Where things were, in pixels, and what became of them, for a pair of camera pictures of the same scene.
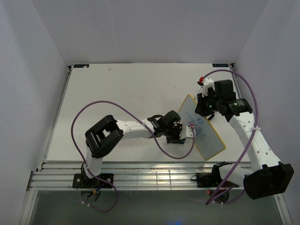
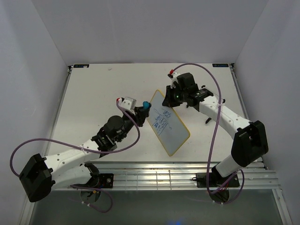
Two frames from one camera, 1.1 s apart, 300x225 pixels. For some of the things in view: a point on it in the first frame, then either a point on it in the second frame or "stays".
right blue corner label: (220, 65) stays
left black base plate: (79, 181) stays
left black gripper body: (172, 134) → (128, 122)
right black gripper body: (208, 104) → (183, 93)
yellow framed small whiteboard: (207, 142) → (166, 125)
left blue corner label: (81, 65) stays
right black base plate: (207, 180) stays
